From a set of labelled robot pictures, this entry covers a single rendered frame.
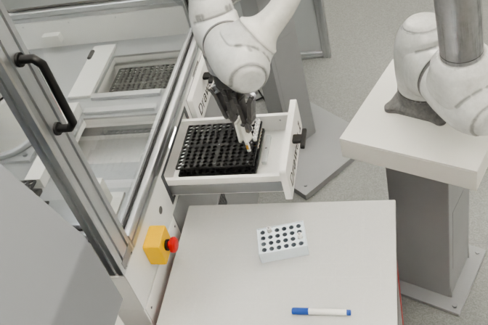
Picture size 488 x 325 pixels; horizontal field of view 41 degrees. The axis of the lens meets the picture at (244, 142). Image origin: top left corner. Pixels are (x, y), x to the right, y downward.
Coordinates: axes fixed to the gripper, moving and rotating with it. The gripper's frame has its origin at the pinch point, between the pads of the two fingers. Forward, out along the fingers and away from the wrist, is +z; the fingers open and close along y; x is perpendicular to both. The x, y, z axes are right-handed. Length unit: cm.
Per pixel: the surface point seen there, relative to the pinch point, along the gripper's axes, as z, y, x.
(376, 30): 100, 41, -185
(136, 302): 18, 8, 47
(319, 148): 97, 31, -87
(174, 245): 12.3, 5.0, 31.4
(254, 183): 13.4, -3.6, 5.7
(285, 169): 7.5, -12.6, 3.0
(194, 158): 11.3, 15.9, 4.3
